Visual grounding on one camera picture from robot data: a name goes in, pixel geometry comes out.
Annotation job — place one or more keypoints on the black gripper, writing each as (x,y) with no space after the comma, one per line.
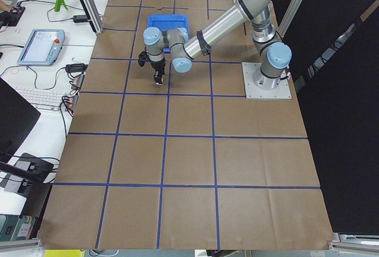
(157,67)

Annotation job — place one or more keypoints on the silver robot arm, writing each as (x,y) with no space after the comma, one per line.
(275,54)

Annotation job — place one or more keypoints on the blue plastic tray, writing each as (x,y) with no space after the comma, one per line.
(163,22)

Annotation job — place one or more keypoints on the black power adapter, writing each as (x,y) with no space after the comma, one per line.
(79,18)

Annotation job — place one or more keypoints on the white keyboard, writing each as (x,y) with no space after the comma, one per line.
(43,100)

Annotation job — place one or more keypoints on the teach pendant tablet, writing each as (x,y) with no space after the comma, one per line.
(42,47)

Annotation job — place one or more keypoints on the green grabber reach tool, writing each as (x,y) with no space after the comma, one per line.
(58,4)

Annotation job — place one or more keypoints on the black monitor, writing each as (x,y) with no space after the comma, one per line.
(17,119)

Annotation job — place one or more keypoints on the black monitor stand base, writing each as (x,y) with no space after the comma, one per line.
(37,167)

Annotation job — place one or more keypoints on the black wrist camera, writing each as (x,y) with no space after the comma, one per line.
(143,58)

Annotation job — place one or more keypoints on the aluminium frame post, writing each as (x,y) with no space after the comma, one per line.
(92,15)

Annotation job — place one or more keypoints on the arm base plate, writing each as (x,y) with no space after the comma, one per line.
(257,86)

